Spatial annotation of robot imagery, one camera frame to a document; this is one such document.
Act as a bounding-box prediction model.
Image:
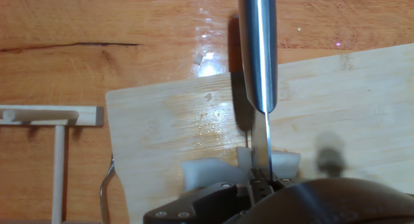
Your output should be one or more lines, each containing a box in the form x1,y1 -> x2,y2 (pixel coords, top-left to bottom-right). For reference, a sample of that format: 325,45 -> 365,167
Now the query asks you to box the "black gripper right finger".
226,177 -> 414,224

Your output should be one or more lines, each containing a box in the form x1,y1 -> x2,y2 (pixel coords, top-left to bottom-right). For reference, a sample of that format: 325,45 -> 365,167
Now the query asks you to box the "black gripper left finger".
144,168 -> 272,224

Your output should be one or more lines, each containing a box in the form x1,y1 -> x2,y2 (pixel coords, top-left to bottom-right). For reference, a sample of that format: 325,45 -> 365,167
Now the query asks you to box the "steel cleaver knife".
237,0 -> 278,183

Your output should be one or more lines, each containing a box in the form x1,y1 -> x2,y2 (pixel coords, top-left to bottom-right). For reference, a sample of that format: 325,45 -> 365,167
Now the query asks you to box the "white radish piece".
180,157 -> 250,192
270,150 -> 301,180

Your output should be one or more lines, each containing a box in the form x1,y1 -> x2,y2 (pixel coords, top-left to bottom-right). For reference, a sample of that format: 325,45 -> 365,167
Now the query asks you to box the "thin white radish slice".
235,146 -> 254,173

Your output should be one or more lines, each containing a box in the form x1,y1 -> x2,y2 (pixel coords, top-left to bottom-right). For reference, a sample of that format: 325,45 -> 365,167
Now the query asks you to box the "wooden peg dish rack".
0,104 -> 105,224

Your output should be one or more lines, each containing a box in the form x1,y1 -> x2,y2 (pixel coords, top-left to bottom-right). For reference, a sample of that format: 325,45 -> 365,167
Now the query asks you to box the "large glossy wooden board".
0,0 -> 414,224

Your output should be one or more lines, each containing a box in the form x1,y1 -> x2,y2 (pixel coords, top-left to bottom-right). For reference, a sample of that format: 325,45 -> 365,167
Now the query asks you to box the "bamboo cutting board wire handle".
99,43 -> 414,224

